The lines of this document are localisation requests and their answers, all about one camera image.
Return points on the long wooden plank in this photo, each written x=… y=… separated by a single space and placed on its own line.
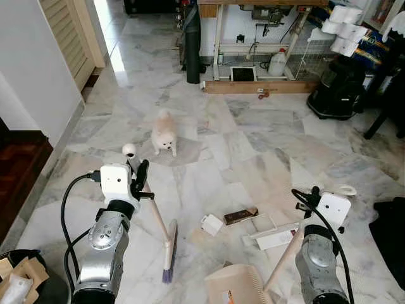
x=240 y=87

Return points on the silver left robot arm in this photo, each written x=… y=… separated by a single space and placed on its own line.
x=104 y=253

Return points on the blue and yellow package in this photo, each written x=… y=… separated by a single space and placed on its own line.
x=376 y=54

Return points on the beige broom with purple bristles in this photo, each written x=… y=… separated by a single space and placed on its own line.
x=169 y=253

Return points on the black vacuum cleaner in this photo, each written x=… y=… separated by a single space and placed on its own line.
x=338 y=92

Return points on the black chair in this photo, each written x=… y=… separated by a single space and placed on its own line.
x=395 y=88

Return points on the black bag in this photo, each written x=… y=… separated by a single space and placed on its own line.
x=389 y=240

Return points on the white plastic jug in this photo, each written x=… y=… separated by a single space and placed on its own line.
x=277 y=64

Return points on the white framed tablet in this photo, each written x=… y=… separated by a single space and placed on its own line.
x=243 y=74

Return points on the black rolled mat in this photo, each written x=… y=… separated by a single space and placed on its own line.
x=193 y=50

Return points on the louvered wooden door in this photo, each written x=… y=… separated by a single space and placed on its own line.
x=66 y=31

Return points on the dark wooden staircase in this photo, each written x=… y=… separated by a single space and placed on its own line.
x=19 y=171

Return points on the white plastic wrapper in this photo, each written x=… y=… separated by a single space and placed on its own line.
x=16 y=290

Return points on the white printed carton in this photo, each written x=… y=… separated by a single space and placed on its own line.
x=275 y=240

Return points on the white legged wooden table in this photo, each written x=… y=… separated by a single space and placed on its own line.
x=219 y=44

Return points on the small reddish brown item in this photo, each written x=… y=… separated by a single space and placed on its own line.
x=263 y=95

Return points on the white toilet paper pack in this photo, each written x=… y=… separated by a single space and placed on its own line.
x=345 y=31

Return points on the small cream fluffy dog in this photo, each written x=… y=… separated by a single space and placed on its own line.
x=164 y=133

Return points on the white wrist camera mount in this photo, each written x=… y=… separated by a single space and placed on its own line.
x=116 y=180
x=334 y=209

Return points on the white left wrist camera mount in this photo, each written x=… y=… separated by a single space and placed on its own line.
x=116 y=180

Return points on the pale folded cloth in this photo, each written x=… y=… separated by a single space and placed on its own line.
x=395 y=25

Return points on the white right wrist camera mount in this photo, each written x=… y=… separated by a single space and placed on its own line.
x=334 y=209

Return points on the dark brown flat box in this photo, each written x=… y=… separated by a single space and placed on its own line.
x=240 y=216

